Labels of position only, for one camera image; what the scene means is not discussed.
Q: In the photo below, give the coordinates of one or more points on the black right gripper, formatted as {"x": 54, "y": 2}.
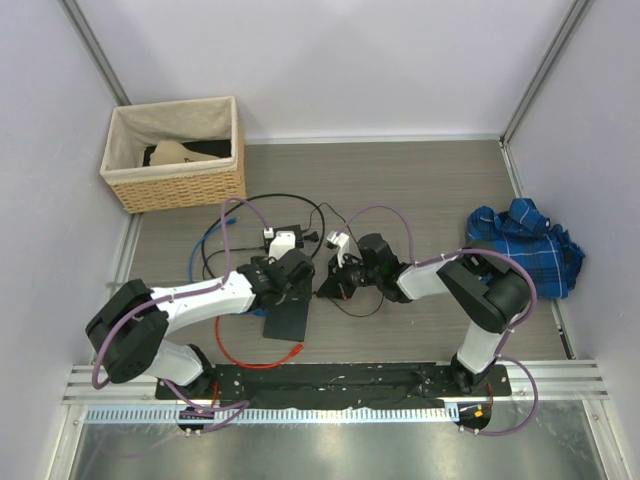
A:
{"x": 336, "y": 286}

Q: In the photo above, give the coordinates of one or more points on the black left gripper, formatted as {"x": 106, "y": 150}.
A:
{"x": 302, "y": 289}

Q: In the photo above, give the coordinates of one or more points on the black network switch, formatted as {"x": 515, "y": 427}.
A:
{"x": 287, "y": 321}

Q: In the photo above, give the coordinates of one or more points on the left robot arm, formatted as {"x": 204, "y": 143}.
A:
{"x": 129, "y": 332}

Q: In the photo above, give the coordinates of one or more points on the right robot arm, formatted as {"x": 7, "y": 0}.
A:
{"x": 493, "y": 290}

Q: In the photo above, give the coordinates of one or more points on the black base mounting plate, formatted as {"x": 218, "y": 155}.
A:
{"x": 342, "y": 386}

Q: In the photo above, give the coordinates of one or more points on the wicker basket with liner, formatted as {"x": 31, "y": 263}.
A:
{"x": 152, "y": 188}

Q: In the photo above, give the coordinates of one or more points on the beige item in basket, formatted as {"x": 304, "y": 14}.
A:
{"x": 169, "y": 152}

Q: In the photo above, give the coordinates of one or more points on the blue plaid cloth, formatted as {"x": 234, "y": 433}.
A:
{"x": 545, "y": 250}

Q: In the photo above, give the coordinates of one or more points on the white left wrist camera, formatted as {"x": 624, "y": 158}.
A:
{"x": 278, "y": 242}

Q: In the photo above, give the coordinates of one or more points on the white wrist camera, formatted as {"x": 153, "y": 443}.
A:
{"x": 278, "y": 242}
{"x": 340, "y": 242}

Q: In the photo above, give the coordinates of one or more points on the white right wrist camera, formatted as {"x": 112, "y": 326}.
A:
{"x": 340, "y": 242}

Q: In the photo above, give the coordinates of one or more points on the slotted cable duct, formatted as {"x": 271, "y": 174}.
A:
{"x": 165, "y": 414}

